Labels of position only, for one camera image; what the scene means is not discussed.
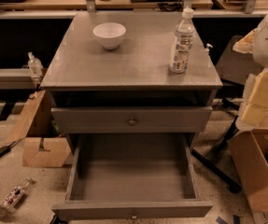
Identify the black power adapter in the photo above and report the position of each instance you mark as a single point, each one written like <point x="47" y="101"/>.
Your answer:
<point x="5" y="149"/>

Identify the grey wooden drawer cabinet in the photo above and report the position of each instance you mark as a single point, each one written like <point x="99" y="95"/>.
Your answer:
<point x="135" y="74"/>

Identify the white ceramic bowl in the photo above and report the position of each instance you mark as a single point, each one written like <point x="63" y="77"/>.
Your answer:
<point x="109" y="34"/>

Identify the clear sanitizer bottle on shelf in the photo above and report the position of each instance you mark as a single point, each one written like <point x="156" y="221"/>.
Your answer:
<point x="35" y="64"/>

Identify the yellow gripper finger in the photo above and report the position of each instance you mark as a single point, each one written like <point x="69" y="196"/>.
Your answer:
<point x="253" y="114"/>
<point x="258" y="96"/>

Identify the small white pump dispenser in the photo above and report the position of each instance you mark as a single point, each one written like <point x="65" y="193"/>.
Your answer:
<point x="208" y="48"/>

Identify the clear plastic water bottle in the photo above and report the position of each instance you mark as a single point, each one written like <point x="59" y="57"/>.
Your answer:
<point x="182" y="42"/>

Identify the open grey lower drawer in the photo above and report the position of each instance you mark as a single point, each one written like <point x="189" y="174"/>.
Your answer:
<point x="131" y="175"/>

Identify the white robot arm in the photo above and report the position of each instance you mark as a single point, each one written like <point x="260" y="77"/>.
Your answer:
<point x="260" y="49"/>

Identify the black folding stand table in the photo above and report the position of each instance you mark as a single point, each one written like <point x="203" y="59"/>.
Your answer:
<point x="233" y="68"/>

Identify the plastic bottle on floor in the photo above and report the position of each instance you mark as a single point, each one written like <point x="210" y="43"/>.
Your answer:
<point x="8" y="204"/>

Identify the grey metal shelf left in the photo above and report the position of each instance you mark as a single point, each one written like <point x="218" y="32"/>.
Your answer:
<point x="18" y="79"/>

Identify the brown cardboard box right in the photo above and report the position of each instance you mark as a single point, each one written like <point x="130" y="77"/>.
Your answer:
<point x="248" y="149"/>

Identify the closed grey upper drawer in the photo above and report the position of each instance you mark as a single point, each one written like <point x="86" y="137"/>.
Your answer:
<point x="132" y="119"/>

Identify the brown cardboard box left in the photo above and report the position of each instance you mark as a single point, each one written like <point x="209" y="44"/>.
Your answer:
<point x="43" y="146"/>

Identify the brown cardboard box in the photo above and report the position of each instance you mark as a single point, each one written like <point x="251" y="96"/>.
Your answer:
<point x="248" y="149"/>
<point x="43" y="146"/>

